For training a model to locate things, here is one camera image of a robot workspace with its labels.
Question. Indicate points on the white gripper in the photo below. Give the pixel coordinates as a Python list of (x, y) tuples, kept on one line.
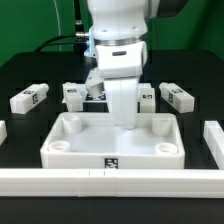
[(118, 72)]

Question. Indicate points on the white desk top tray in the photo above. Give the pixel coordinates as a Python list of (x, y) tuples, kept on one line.
[(91, 140)]

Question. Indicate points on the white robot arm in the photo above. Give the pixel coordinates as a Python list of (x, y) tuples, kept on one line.
[(123, 22)]

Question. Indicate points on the white marker sheet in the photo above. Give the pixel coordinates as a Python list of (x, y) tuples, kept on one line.
[(87, 97)]

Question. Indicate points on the white right fence block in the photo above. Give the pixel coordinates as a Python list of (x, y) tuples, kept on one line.
[(214, 137)]

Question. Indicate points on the white fence block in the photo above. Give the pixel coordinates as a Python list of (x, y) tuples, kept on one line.
[(3, 131), (214, 137)]

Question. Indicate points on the white front fence bar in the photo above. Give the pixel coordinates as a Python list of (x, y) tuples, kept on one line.
[(112, 183)]

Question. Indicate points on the white left fence block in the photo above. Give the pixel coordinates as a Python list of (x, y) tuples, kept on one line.
[(3, 131)]

